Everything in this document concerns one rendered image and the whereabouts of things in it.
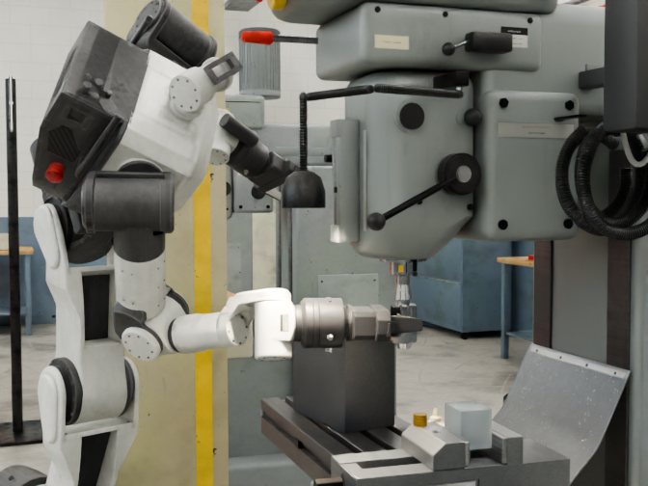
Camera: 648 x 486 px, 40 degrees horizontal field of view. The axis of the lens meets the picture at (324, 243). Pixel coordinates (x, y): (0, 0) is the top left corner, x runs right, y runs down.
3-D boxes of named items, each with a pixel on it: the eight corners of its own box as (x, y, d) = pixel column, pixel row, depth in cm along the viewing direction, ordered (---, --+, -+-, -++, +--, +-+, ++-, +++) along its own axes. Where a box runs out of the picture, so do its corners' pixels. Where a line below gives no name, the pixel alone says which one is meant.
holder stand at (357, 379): (344, 434, 176) (344, 333, 175) (292, 411, 195) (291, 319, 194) (394, 425, 182) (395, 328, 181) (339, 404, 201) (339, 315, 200)
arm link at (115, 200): (95, 262, 153) (91, 200, 144) (99, 229, 160) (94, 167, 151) (165, 262, 155) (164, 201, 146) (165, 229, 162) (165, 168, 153)
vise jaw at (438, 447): (432, 471, 129) (432, 444, 129) (400, 447, 141) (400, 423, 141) (470, 467, 131) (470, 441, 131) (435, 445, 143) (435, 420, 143)
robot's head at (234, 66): (175, 80, 159) (200, 59, 154) (202, 65, 165) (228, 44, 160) (196, 110, 160) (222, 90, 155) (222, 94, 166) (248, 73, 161)
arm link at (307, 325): (320, 293, 155) (255, 293, 153) (322, 355, 152) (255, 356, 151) (313, 304, 166) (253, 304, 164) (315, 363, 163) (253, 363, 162)
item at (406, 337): (416, 342, 157) (415, 311, 157) (389, 342, 158) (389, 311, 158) (418, 338, 162) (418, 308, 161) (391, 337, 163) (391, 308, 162)
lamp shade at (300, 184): (273, 207, 147) (272, 170, 147) (306, 207, 152) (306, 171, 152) (301, 207, 142) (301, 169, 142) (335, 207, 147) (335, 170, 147)
